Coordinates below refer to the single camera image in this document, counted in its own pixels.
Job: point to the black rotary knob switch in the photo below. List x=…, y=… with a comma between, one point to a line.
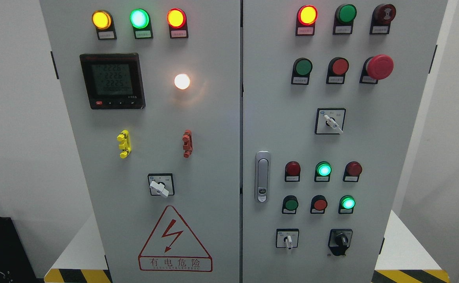
x=339, y=241

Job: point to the red terminal connector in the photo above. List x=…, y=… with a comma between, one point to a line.
x=187, y=143

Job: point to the dark red indicator light left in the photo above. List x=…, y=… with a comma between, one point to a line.
x=292, y=171

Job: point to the white glowing indicator light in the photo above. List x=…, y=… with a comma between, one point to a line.
x=182, y=81

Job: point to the green push button lower left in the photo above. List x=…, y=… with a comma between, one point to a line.
x=290, y=204

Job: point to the left grey cabinet door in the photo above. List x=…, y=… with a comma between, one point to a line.
x=207, y=184

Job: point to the grey cabinet door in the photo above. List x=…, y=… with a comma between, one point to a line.
x=207, y=184
x=280, y=118

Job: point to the green lit indicator light middle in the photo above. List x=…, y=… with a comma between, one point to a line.
x=322, y=172

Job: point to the yellow terminal connector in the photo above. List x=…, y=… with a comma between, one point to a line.
x=124, y=143

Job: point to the green push button second row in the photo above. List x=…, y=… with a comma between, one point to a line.
x=301, y=71

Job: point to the red push button lower middle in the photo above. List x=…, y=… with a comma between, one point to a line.
x=318, y=204

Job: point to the right grey cabinet door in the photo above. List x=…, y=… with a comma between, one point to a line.
x=280, y=118

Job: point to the red electric hazard warning sticker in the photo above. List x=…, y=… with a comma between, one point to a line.
x=172, y=246

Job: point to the red indicator light right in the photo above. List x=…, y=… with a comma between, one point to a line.
x=352, y=172

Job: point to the black digital power meter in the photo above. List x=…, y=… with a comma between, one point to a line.
x=113, y=80

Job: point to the red push button second row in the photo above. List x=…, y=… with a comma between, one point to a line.
x=337, y=69

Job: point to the green illuminated button lower right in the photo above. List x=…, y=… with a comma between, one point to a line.
x=346, y=205

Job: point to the red indicator light top left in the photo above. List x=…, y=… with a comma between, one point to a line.
x=177, y=22

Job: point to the red lit indicator top right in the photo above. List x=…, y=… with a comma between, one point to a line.
x=305, y=20

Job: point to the green indicator light top left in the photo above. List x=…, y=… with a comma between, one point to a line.
x=141, y=23

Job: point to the red emergency stop mushroom button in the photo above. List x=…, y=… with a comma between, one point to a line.
x=376, y=68

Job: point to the green push button top row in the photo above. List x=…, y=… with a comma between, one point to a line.
x=344, y=19

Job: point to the yellow indicator light top left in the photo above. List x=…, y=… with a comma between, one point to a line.
x=104, y=24

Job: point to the white platform with hazard stripes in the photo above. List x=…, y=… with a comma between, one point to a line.
x=402, y=259

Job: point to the dark red buzzer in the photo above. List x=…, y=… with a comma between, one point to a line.
x=382, y=17

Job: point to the black box with antenna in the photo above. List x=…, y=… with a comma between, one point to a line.
x=14, y=263

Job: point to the silver door latch handle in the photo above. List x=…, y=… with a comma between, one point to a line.
x=262, y=167

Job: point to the white selector switch left door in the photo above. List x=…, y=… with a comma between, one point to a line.
x=161, y=184

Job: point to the white selector switch upper right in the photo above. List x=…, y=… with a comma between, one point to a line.
x=330, y=120

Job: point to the white selector switch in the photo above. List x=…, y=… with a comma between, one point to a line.
x=287, y=238
x=330, y=120

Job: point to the white selector switch bottom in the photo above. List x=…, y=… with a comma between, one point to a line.
x=287, y=238

